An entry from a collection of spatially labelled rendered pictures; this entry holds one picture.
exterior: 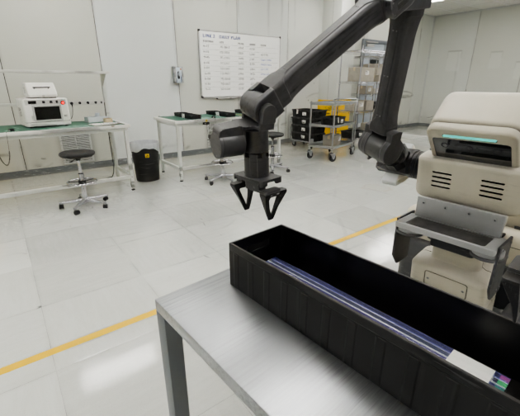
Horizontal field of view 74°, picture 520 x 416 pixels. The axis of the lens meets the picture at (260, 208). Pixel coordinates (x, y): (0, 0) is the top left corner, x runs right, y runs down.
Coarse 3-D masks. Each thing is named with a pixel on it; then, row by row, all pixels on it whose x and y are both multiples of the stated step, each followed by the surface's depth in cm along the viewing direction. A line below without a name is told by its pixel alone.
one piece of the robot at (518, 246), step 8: (504, 232) 111; (512, 232) 110; (416, 240) 134; (424, 240) 132; (416, 248) 134; (512, 248) 109; (408, 256) 137; (512, 256) 110; (400, 264) 141; (408, 264) 138; (400, 272) 142; (408, 272) 139; (504, 272) 113; (496, 296) 116; (504, 296) 114; (496, 304) 116; (504, 304) 115
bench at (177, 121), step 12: (168, 120) 445; (180, 120) 443; (192, 120) 445; (204, 120) 454; (216, 120) 465; (228, 120) 475; (180, 144) 446; (180, 156) 451; (180, 168) 456; (192, 168) 467
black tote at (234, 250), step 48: (240, 240) 81; (288, 240) 88; (240, 288) 80; (288, 288) 66; (336, 288) 79; (384, 288) 70; (432, 288) 62; (336, 336) 60; (384, 336) 52; (432, 336) 64; (480, 336) 57; (384, 384) 54; (432, 384) 48; (480, 384) 42
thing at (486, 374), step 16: (288, 272) 79; (304, 272) 79; (320, 288) 73; (352, 304) 68; (384, 320) 63; (416, 336) 60; (448, 352) 56; (464, 368) 53; (480, 368) 53; (496, 384) 50
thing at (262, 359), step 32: (192, 288) 81; (224, 288) 81; (160, 320) 78; (192, 320) 70; (224, 320) 70; (256, 320) 70; (224, 352) 62; (256, 352) 62; (288, 352) 62; (320, 352) 62; (256, 384) 56; (288, 384) 56; (320, 384) 56; (352, 384) 56
